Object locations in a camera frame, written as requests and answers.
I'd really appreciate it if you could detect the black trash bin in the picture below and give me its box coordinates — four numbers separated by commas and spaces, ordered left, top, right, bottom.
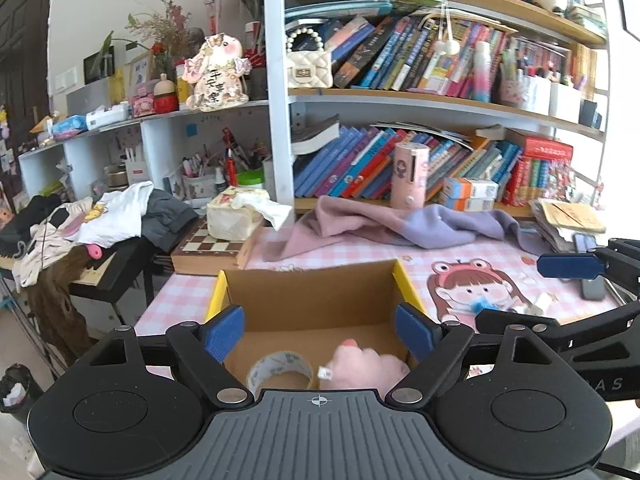
0, 364, 43, 413

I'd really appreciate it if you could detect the pink purple cloth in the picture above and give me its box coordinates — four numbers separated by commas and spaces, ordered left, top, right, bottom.
262, 195, 551, 263

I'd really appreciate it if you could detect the black stand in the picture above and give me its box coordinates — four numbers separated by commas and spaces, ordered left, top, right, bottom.
0, 237, 153, 331

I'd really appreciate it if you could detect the row of blue purple books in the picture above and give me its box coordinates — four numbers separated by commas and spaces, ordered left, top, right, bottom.
292, 125, 523, 201

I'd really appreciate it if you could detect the red white figurine jar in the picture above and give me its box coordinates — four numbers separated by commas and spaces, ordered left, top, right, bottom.
152, 74, 180, 115

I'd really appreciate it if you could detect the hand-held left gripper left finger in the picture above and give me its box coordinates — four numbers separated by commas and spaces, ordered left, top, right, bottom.
87, 305, 253, 408

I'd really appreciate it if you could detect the red boxed book set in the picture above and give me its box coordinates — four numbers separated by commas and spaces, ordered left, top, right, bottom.
502, 135, 575, 207

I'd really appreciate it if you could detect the pink bunny figurine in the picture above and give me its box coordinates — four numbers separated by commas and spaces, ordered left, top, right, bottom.
184, 34, 251, 112

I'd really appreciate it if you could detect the dark wooden door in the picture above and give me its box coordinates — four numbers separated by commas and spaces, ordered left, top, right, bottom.
0, 0, 56, 151

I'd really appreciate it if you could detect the pink cylindrical bottle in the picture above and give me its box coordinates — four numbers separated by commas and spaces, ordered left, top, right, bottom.
390, 142, 431, 210

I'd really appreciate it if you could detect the floral tissue box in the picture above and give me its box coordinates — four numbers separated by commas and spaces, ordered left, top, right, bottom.
206, 186, 293, 241

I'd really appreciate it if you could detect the white bookshelf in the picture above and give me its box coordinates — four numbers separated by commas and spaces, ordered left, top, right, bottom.
262, 0, 613, 221

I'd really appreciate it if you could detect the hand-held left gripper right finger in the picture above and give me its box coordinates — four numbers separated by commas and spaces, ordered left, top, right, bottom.
385, 304, 566, 408

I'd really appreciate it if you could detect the pink plush toy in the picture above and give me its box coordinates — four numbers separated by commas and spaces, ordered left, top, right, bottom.
320, 339, 412, 396

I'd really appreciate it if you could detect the row of dark leaning books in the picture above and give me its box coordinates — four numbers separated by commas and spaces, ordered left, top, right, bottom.
332, 15, 506, 98

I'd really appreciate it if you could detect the orange white carton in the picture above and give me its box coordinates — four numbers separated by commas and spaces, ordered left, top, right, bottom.
442, 177, 499, 200
440, 195, 496, 212

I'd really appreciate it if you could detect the white quilted pearl handbag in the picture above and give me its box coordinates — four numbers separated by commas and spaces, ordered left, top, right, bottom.
285, 27, 333, 90

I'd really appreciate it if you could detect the grey cloth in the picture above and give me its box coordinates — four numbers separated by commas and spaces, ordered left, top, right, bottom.
142, 189, 201, 253

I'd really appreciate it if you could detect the pink gradient bottle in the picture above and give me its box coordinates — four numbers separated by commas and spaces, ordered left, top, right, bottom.
472, 40, 493, 103

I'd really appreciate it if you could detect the dried flower bouquet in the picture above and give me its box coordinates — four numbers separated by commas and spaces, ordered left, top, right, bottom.
125, 0, 201, 61

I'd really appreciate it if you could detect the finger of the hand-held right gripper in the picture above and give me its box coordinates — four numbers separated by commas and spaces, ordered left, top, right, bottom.
537, 237, 640, 306
475, 300, 640, 361

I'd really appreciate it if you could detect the stack of papers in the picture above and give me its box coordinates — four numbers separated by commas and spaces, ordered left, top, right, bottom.
530, 199, 608, 253

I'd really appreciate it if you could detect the wooden chess board box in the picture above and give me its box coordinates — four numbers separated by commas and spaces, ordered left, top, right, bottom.
171, 217, 265, 277

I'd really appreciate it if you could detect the white printed t-shirt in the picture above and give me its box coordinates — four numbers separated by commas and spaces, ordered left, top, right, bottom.
12, 181, 153, 288

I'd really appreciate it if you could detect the white pen holder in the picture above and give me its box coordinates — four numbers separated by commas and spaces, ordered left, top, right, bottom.
181, 160, 218, 201

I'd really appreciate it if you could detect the white side shelf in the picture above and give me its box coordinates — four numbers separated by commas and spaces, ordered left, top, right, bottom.
17, 100, 273, 201

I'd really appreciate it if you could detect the white storage box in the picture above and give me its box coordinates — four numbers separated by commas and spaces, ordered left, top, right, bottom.
549, 82, 583, 123
500, 72, 551, 113

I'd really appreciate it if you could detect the pink printed desk mat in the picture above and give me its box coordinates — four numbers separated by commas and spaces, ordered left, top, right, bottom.
135, 225, 626, 376

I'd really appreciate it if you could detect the clear tape roll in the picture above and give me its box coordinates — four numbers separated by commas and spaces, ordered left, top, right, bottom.
246, 350, 315, 396

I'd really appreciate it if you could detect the brown cloth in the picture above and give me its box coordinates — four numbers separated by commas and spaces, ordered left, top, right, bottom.
25, 247, 108, 366

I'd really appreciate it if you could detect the yellow cardboard box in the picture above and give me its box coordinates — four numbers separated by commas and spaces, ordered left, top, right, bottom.
205, 259, 431, 396

